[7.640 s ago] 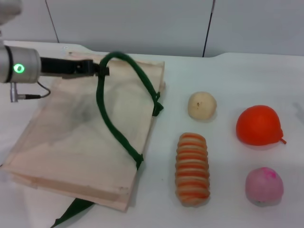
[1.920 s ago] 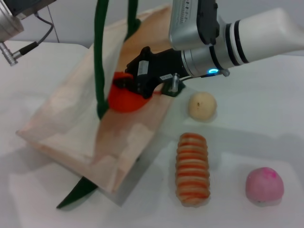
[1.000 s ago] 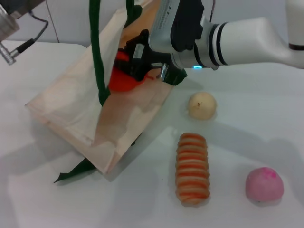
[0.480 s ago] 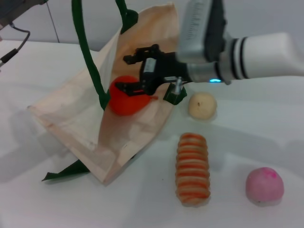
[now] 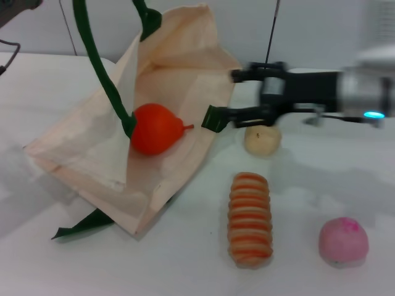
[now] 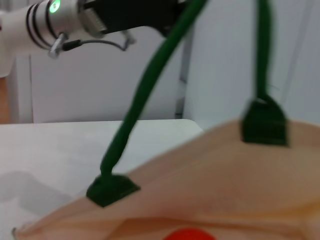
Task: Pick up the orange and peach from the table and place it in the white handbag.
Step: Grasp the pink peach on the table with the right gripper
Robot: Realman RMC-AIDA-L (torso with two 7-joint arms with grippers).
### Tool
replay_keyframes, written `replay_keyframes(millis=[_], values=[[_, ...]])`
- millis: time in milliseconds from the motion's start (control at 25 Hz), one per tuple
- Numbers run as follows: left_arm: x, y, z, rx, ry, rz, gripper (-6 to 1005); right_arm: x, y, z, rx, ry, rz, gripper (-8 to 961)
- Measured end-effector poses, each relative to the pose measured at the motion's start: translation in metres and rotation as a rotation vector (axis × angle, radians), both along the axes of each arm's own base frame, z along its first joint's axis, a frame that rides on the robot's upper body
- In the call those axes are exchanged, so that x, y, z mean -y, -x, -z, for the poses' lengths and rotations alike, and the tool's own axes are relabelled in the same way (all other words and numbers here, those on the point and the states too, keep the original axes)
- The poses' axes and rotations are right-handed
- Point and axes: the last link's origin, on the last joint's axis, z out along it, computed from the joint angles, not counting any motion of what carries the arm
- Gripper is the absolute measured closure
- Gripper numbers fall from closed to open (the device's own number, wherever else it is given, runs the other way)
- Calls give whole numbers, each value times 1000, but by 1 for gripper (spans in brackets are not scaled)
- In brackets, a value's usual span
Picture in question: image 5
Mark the beige toy fruit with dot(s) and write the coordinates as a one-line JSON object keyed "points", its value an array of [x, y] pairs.
{"points": [[262, 140]]}

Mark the pink toy peach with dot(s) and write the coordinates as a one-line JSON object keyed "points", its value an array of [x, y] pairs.
{"points": [[342, 242]]}

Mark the orange toy fruit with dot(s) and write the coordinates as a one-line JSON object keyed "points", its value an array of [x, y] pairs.
{"points": [[154, 129]]}

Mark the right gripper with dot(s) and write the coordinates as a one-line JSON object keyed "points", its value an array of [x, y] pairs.
{"points": [[302, 91]]}

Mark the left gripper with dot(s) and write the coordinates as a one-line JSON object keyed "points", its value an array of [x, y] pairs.
{"points": [[15, 9]]}

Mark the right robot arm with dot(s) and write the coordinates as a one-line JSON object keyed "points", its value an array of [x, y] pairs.
{"points": [[361, 89]]}

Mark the orange striped toy bread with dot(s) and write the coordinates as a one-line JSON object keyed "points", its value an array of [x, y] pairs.
{"points": [[250, 219]]}

